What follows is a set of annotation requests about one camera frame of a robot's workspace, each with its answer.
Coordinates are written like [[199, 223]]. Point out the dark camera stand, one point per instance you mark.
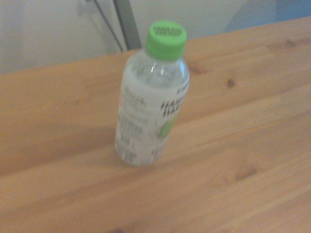
[[127, 24]]

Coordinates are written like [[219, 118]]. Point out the coconut water bottle green cap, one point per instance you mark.
[[145, 109]]

